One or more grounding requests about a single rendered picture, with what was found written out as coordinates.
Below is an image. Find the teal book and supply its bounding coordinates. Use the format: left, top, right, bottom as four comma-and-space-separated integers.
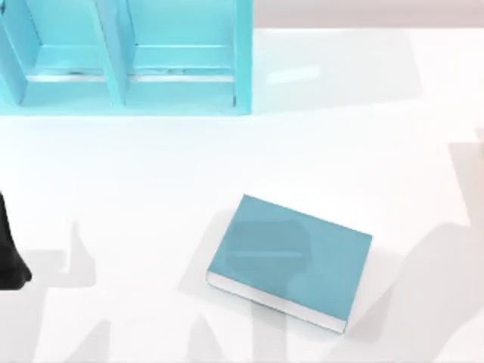
206, 194, 374, 336

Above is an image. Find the light blue rack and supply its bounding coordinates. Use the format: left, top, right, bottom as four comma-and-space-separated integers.
0, 0, 253, 117

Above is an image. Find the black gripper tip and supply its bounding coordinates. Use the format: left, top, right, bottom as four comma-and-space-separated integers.
0, 193, 33, 292

